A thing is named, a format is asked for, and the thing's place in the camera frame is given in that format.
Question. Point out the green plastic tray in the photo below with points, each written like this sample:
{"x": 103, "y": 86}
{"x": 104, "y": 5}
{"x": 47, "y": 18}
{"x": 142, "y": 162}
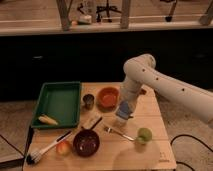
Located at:
{"x": 59, "y": 101}

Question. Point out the small metal cup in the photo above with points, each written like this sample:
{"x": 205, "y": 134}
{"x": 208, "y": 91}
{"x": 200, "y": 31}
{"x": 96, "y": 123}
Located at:
{"x": 88, "y": 100}

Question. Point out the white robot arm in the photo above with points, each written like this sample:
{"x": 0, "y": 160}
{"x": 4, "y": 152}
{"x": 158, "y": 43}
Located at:
{"x": 141, "y": 71}

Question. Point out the dark purple bowl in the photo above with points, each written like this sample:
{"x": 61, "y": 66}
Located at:
{"x": 86, "y": 143}

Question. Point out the dark grapes bunch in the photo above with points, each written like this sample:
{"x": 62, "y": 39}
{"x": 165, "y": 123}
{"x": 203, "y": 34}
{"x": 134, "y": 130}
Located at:
{"x": 143, "y": 91}

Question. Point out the orange bowl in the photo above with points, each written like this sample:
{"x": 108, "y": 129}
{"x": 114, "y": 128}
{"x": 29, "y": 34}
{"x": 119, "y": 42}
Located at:
{"x": 107, "y": 98}

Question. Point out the silver metal fork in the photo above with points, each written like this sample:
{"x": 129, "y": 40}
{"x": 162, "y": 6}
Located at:
{"x": 111, "y": 130}

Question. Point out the green apple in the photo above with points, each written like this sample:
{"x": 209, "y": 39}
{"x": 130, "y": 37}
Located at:
{"x": 144, "y": 135}

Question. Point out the black office chair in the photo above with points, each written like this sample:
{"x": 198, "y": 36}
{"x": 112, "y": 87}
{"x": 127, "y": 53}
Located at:
{"x": 107, "y": 8}

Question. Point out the white dish brush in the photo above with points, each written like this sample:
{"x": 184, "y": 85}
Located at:
{"x": 35, "y": 155}

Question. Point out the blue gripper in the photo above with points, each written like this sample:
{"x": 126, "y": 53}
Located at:
{"x": 124, "y": 111}

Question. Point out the peach fruit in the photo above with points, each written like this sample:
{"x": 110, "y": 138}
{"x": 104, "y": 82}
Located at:
{"x": 63, "y": 148}

